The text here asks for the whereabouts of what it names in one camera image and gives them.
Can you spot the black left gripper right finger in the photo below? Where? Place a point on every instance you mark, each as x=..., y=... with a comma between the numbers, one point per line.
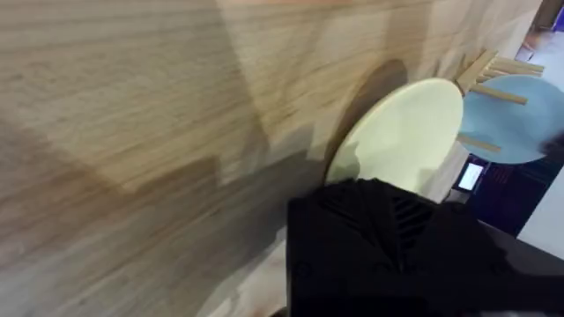
x=440, y=233

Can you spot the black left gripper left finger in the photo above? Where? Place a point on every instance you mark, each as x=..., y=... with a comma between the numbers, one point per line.
x=348, y=229

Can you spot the pale yellow round plate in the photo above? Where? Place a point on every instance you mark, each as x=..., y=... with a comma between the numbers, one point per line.
x=405, y=132

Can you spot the wooden peg dish rack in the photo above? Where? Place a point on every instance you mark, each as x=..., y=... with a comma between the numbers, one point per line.
x=478, y=70

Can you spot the small device with lit screen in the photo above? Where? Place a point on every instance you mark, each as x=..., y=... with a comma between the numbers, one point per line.
x=470, y=176

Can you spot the light blue round plate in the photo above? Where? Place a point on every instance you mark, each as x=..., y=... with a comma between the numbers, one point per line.
x=511, y=127

